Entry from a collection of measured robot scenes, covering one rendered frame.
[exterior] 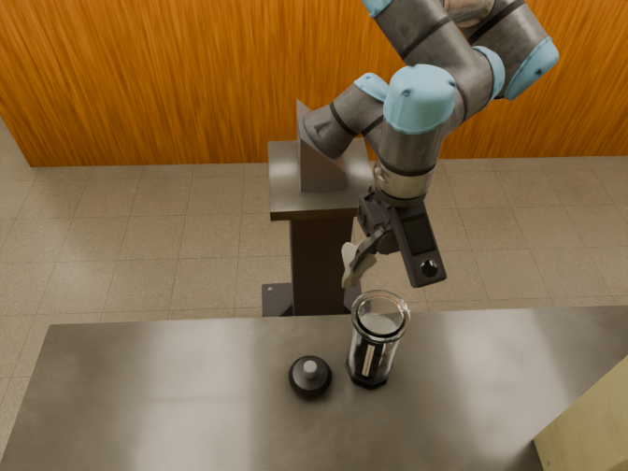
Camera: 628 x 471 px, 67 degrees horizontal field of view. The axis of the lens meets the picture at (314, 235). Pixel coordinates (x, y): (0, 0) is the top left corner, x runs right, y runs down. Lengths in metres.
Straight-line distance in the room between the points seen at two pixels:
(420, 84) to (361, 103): 0.73
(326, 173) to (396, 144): 0.80
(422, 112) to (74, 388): 0.92
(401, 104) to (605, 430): 0.60
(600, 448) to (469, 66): 0.62
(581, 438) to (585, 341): 0.37
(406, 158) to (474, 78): 0.13
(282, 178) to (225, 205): 1.29
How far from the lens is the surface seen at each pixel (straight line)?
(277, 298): 2.27
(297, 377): 1.03
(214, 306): 2.30
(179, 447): 1.05
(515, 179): 3.10
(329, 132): 1.30
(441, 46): 0.63
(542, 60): 1.00
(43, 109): 3.01
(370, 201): 0.71
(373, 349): 0.91
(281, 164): 1.49
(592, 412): 0.92
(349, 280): 0.74
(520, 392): 1.15
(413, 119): 0.54
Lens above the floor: 1.92
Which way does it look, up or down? 49 degrees down
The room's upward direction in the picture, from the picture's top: 1 degrees clockwise
